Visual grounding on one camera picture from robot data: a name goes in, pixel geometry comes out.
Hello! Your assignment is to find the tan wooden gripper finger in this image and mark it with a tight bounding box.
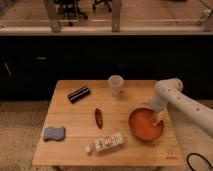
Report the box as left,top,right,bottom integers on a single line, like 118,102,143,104
154,111,165,125

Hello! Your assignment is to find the orange ceramic bowl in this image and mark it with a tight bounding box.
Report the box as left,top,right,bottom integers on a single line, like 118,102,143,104
129,107,164,141

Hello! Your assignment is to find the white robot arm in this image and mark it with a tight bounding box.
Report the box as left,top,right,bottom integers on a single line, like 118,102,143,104
148,78,213,138

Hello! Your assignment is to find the white labelled bottle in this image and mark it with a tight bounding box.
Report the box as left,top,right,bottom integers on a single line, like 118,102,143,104
84,133,124,154

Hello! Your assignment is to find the red chili pepper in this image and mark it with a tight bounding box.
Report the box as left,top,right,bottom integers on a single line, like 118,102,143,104
95,108,103,129

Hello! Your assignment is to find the wooden table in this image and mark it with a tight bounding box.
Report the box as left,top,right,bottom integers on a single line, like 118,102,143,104
33,80,183,166

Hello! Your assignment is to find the black striped box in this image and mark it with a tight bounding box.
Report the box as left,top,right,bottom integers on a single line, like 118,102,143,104
67,86,91,104

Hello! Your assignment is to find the blue sponge cloth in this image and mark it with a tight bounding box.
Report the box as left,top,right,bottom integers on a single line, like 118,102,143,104
43,127,65,141

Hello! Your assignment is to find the black office chair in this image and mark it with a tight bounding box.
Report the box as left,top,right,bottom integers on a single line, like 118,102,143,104
53,0,88,26
91,0,113,13

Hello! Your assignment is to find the black floor cable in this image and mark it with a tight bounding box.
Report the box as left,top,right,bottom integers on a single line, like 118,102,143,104
186,152,213,171

